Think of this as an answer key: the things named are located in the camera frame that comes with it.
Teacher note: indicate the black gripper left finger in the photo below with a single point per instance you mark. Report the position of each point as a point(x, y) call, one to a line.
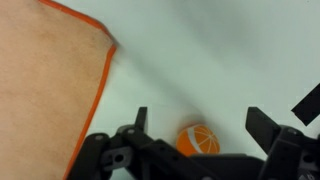
point(100, 156)

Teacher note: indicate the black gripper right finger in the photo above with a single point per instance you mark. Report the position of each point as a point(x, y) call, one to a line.
point(290, 153)

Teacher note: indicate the orange half toy fruit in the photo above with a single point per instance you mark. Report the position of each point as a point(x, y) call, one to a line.
point(200, 141)

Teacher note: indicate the black tape strip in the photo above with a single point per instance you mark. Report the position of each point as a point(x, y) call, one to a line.
point(310, 106)

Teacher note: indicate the orange cloth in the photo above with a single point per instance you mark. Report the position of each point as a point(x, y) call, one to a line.
point(46, 83)

